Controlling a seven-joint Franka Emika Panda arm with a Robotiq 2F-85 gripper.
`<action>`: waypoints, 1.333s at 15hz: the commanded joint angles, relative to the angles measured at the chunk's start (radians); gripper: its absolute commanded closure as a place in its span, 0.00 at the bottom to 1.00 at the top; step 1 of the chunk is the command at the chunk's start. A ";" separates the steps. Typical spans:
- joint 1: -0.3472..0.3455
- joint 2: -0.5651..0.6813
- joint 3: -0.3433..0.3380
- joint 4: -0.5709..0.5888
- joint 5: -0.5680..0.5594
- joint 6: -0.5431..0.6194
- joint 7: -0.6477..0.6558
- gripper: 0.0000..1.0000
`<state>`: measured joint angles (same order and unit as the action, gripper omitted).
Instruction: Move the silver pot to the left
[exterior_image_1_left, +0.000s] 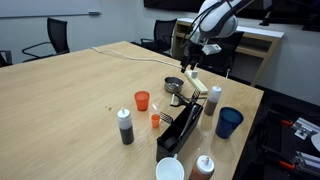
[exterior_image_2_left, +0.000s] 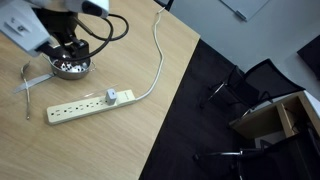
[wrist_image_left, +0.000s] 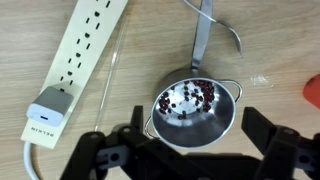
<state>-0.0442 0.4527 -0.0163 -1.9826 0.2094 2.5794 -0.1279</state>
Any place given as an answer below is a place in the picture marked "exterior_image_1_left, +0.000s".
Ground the black mesh office chair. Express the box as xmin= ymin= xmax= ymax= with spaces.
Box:
xmin=21 ymin=17 xmax=71 ymax=64
xmin=139 ymin=18 xmax=178 ymax=57
xmin=199 ymin=30 xmax=245 ymax=78
xmin=0 ymin=49 xmax=14 ymax=68

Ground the aluminium rail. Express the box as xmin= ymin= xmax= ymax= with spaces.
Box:
xmin=294 ymin=150 xmax=320 ymax=175

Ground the squeeze bottle dark sauce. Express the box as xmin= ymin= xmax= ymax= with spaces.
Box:
xmin=116 ymin=107 xmax=135 ymax=146

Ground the aluminium bracket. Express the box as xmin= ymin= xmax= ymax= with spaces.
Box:
xmin=290 ymin=116 xmax=320 ymax=141

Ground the orange clamp handle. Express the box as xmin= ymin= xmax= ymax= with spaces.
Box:
xmin=280 ymin=118 xmax=294 ymax=127
xmin=278 ymin=160 xmax=296 ymax=171

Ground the squeeze bottle orange sauce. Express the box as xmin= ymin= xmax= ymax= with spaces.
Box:
xmin=188 ymin=154 xmax=216 ymax=180

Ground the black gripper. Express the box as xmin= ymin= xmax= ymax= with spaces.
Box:
xmin=180 ymin=41 xmax=206 ymax=74

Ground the black slotted spatula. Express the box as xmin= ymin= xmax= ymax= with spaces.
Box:
xmin=158 ymin=111 xmax=175 ymax=125

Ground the cream power strip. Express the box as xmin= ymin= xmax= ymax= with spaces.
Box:
xmin=184 ymin=69 xmax=210 ymax=95

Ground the small orange plastic cup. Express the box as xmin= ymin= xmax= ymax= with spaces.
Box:
xmin=150 ymin=113 xmax=162 ymax=129

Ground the squeeze bottle brown sauce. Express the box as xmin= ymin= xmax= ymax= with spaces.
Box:
xmin=203 ymin=84 xmax=223 ymax=117

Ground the black wall television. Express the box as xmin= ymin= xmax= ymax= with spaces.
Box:
xmin=143 ymin=0 xmax=320 ymax=33

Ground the silver metal pot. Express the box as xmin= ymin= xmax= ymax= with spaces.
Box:
xmin=163 ymin=76 xmax=185 ymax=94

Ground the white power cord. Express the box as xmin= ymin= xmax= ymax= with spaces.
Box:
xmin=90 ymin=46 xmax=188 ymax=72

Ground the wall whiteboard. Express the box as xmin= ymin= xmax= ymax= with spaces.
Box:
xmin=0 ymin=0 xmax=103 ymax=19

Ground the large orange plastic cup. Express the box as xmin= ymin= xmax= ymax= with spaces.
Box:
xmin=133 ymin=90 xmax=151 ymax=112

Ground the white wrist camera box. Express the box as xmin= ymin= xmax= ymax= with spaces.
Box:
xmin=200 ymin=43 xmax=223 ymax=56

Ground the white mug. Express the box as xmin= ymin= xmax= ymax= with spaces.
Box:
xmin=155 ymin=153 xmax=186 ymax=180

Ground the blue plastic cup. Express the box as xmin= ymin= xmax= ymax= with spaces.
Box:
xmin=214 ymin=106 xmax=245 ymax=140

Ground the silver utensil in tray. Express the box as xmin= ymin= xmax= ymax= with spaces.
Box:
xmin=179 ymin=104 xmax=200 ymax=141

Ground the black utensil organizer tray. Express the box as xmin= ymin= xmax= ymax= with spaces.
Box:
xmin=155 ymin=102 xmax=204 ymax=163

